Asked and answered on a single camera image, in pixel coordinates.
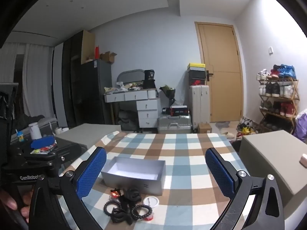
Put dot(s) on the black red box on suitcase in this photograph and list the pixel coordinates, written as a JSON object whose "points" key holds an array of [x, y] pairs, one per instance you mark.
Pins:
{"points": [[176, 110]]}

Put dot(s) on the silver aluminium suitcase lying flat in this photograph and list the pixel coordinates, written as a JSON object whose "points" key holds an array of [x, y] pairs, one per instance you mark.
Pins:
{"points": [[174, 124]]}

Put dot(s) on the dark tall cabinet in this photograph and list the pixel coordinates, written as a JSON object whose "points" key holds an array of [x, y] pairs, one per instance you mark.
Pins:
{"points": [[84, 79]]}

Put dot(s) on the black bag on desk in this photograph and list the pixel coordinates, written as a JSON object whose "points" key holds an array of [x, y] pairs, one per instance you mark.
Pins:
{"points": [[149, 82]]}

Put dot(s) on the wooden door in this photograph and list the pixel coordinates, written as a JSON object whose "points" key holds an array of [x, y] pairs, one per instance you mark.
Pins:
{"points": [[220, 53]]}

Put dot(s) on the wooden shoe rack with shoes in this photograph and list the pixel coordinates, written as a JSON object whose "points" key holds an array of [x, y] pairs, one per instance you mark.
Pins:
{"points": [[278, 91]]}

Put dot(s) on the purple bag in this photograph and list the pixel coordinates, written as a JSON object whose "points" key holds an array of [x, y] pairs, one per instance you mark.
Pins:
{"points": [[301, 126]]}

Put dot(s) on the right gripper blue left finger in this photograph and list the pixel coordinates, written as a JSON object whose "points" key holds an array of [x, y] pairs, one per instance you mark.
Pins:
{"points": [[45, 209]]}

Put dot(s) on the white cylinder cup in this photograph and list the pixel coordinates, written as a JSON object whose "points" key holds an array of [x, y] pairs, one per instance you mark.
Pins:
{"points": [[35, 132]]}

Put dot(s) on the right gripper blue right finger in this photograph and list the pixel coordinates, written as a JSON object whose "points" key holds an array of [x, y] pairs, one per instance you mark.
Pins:
{"points": [[266, 211]]}

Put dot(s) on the black wrapped flower bouquet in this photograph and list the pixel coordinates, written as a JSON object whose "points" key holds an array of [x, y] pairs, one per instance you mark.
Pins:
{"points": [[169, 93]]}

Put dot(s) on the large black claw hair clip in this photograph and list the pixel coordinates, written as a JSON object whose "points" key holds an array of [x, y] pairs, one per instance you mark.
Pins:
{"points": [[132, 194]]}

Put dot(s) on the grey bedside cabinet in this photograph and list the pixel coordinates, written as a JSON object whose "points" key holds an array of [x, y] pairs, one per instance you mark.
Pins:
{"points": [[87, 135], [278, 153]]}

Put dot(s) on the person's left hand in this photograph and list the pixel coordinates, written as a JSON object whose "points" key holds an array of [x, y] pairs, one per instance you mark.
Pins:
{"points": [[8, 201]]}

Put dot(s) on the white desk with drawers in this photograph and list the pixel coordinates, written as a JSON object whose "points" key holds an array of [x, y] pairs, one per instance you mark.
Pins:
{"points": [[147, 103]]}

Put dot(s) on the silver grey cardboard box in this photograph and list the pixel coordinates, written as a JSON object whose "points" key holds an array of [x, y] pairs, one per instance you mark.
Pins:
{"points": [[147, 175]]}

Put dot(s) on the stack of shoe boxes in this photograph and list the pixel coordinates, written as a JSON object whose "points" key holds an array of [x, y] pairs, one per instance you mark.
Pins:
{"points": [[197, 74]]}

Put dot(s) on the grey left bedside cabinet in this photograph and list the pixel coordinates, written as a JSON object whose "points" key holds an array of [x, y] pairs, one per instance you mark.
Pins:
{"points": [[87, 135]]}

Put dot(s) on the black long hair clip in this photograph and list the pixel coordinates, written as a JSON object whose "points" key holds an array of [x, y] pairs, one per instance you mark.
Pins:
{"points": [[123, 213]]}

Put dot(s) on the small brown cardboard box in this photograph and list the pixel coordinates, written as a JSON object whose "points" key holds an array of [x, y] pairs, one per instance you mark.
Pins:
{"points": [[204, 128]]}

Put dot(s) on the white round pin badge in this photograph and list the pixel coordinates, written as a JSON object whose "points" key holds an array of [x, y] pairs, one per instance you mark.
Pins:
{"points": [[151, 201]]}

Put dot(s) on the grey right bedside cabinet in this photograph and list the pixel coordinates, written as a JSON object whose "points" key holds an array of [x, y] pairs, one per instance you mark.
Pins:
{"points": [[278, 153]]}

